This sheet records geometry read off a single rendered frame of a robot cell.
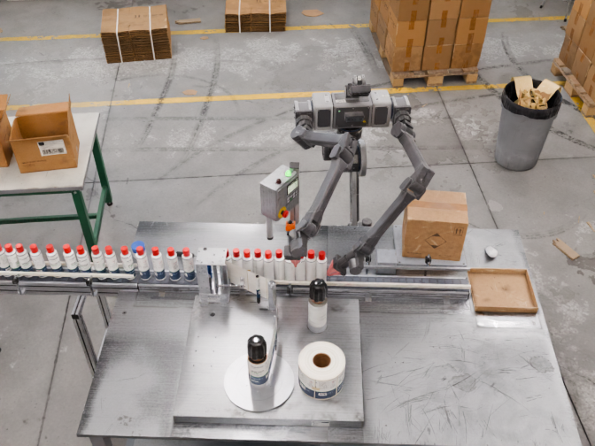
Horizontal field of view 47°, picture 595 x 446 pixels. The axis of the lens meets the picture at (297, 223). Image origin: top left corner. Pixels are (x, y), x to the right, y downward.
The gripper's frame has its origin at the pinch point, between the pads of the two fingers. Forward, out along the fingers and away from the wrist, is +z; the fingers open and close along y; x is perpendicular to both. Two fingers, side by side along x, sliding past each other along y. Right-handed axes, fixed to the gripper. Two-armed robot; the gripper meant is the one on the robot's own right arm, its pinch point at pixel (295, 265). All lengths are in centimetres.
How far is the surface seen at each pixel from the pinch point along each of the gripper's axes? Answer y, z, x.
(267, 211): -12.9, -13.5, 20.9
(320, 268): 12.2, 18.6, 16.1
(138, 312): -77, 36, 2
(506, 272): 108, 35, 29
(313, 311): 8.4, 16.3, -13.0
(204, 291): -43.3, 23.3, 4.9
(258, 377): -15, 22, -45
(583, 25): 250, 54, 351
